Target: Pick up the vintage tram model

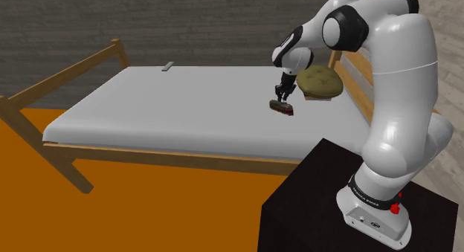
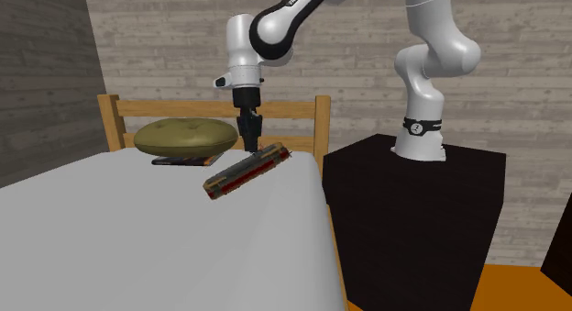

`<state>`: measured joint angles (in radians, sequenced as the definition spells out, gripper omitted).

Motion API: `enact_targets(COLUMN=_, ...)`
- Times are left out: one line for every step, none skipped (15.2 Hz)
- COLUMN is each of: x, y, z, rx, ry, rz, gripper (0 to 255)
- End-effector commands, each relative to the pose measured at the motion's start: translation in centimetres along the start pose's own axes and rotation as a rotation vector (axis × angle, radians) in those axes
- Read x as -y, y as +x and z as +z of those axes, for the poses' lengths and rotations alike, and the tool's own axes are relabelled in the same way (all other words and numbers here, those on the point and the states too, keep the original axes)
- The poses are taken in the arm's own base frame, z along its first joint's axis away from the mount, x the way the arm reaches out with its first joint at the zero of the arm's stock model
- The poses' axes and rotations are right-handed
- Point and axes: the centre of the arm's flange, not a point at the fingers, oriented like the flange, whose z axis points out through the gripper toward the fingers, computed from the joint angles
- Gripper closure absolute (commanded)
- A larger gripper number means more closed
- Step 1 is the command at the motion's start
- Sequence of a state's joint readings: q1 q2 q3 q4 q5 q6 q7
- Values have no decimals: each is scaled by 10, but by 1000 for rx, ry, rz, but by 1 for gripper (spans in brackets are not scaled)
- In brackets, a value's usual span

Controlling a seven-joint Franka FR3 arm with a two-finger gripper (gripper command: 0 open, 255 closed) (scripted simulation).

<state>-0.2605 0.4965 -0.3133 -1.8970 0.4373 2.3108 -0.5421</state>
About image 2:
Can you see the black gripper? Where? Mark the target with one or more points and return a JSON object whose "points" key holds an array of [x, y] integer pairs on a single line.
{"points": [[246, 98]]}

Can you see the red and grey toy train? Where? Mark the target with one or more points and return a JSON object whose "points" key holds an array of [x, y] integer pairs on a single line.
{"points": [[246, 170]]}

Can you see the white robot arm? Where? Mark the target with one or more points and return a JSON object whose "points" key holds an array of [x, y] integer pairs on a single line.
{"points": [[420, 77]]}

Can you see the olive green round cushion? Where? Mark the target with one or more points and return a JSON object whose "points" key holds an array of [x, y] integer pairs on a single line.
{"points": [[185, 137]]}

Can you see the dark book with orange stripes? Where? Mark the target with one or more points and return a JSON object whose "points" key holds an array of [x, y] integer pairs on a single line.
{"points": [[185, 160]]}

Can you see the wooden bed with white sheet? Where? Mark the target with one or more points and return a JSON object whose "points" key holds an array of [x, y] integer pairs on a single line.
{"points": [[156, 238]]}

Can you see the black robot stand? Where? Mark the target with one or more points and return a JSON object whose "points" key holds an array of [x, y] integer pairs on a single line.
{"points": [[411, 220]]}

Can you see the dark furniture piece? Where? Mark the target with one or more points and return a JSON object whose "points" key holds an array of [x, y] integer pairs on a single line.
{"points": [[559, 252]]}

